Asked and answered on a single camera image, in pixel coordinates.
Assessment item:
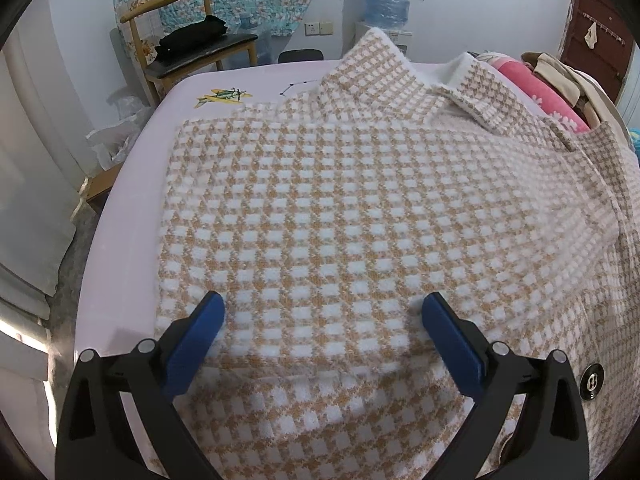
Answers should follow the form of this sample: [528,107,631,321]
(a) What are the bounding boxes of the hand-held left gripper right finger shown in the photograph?
[420,291,591,480]

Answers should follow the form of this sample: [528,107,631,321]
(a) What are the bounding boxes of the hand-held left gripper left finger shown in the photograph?
[54,290,226,480]

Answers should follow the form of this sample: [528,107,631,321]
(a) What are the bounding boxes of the tan white checkered coat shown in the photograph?
[150,27,640,480]

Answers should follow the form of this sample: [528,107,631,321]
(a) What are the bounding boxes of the beige clothes pile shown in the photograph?
[521,51,633,131]

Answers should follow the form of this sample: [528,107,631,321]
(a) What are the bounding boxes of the bed with pink sheet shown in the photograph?
[75,57,640,480]

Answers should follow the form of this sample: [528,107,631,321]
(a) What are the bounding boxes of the low wooden stool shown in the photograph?
[75,162,123,216]

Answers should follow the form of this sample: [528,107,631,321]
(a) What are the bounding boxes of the white plastic bags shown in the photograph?
[85,87,156,171]

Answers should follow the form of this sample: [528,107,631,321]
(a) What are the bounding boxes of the white curtain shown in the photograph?
[0,45,86,301]

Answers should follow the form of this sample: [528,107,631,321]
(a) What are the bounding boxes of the pink floral blanket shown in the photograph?
[482,52,593,133]

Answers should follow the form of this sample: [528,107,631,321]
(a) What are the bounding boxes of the wooden chair with black seat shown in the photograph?
[120,0,261,106]

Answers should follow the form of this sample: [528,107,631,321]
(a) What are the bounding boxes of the black cloth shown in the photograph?
[154,16,230,58]

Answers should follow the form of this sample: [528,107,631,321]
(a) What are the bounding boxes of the dark flat object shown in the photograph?
[278,49,325,64]

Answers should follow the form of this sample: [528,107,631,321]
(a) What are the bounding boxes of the brown door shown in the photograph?
[559,0,638,106]

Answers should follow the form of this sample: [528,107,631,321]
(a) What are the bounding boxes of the white water dispenser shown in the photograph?
[354,21,415,53]

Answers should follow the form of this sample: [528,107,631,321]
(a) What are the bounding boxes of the door hook rack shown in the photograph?
[580,10,628,46]

